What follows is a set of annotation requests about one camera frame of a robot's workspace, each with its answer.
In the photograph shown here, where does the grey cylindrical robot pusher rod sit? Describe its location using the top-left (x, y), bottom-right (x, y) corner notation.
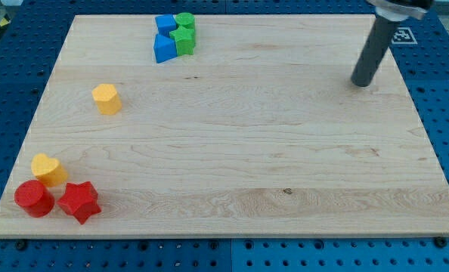
top-left (351, 15), bottom-right (400, 87)

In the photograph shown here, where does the red star block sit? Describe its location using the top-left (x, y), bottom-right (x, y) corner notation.
top-left (57, 181), bottom-right (101, 224)

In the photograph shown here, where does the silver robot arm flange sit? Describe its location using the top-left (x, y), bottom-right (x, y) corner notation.
top-left (366, 0), bottom-right (434, 22)

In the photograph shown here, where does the green cylinder block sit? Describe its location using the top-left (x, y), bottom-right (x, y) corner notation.
top-left (175, 12), bottom-right (195, 30)

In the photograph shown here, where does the white fiducial marker tag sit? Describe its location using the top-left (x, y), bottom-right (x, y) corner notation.
top-left (392, 26), bottom-right (417, 45)

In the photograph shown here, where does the blue cube block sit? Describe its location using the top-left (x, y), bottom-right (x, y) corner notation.
top-left (155, 14), bottom-right (177, 38)

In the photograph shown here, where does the light wooden board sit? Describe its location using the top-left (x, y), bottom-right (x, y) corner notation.
top-left (0, 14), bottom-right (449, 240)

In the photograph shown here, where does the yellow hexagon block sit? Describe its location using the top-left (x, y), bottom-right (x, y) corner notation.
top-left (91, 84), bottom-right (122, 115)

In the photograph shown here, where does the red cylinder block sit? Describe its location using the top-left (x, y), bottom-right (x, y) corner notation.
top-left (14, 180), bottom-right (54, 218)

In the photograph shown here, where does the green star block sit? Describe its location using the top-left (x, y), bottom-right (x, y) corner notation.
top-left (169, 26), bottom-right (195, 56)

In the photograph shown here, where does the blue pentagon block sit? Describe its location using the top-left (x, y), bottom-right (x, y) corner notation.
top-left (153, 34), bottom-right (178, 63)

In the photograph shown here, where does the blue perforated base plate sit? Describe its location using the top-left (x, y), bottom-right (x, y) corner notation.
top-left (0, 1), bottom-right (449, 271)

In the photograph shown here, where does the yellow heart block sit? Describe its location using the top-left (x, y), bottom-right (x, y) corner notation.
top-left (30, 153), bottom-right (68, 187)

